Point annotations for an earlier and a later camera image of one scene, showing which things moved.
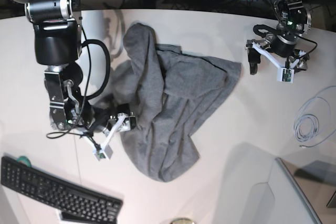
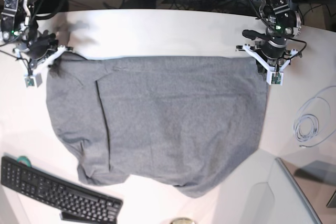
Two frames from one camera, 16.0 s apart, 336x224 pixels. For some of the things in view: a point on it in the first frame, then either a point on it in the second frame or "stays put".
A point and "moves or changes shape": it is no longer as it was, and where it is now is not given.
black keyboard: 79,204 stays put
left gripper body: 124,120 → 38,46
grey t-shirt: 168,91 moves or changes shape
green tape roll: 24,160 stays put
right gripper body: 302,57 → 261,69
